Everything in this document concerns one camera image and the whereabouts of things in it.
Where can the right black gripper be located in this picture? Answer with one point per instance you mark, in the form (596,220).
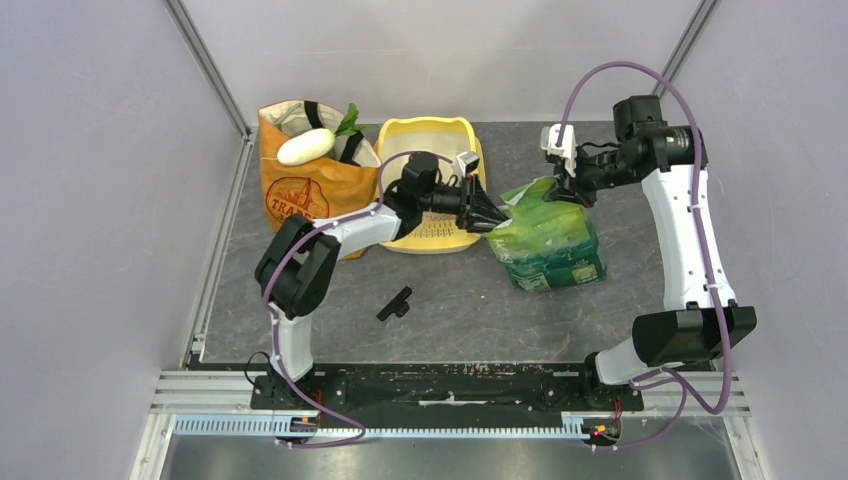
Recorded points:
(569,195)

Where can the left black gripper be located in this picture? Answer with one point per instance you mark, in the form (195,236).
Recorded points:
(475,211)

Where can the green litter bag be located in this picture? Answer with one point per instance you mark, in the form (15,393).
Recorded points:
(546,244)

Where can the black bag clip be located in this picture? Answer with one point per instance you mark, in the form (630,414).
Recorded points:
(398,306)

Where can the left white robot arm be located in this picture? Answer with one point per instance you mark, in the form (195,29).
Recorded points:
(296,269)

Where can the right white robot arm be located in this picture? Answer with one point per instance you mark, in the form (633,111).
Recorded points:
(701,312)

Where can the yellow litter box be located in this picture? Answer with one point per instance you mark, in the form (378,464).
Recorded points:
(446,136)

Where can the orange paper grocery bag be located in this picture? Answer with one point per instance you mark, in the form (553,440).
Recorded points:
(342,178)

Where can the white daikon radish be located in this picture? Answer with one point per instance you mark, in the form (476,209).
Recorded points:
(305,147)

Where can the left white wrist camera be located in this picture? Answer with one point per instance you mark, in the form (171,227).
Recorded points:
(465,163)

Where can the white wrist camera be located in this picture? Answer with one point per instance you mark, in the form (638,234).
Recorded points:
(558,142)
(465,163)

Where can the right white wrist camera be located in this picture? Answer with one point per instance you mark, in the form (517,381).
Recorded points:
(558,142)

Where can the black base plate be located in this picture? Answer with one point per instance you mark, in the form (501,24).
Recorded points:
(443,395)

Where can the slotted cable duct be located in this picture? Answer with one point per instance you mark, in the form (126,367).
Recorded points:
(306,427)

